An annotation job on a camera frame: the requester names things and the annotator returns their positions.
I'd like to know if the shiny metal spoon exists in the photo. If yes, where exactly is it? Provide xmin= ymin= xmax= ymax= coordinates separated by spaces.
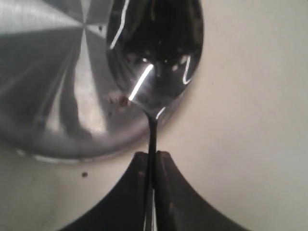
xmin=106 ymin=0 xmax=204 ymax=231

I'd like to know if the round steel plate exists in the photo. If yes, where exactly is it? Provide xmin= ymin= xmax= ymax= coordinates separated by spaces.
xmin=0 ymin=0 xmax=188 ymax=161

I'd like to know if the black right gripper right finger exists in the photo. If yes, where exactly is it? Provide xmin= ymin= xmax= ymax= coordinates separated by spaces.
xmin=154 ymin=151 xmax=247 ymax=231

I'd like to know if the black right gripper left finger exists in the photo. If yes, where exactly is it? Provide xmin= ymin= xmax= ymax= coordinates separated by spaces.
xmin=61 ymin=152 xmax=148 ymax=231

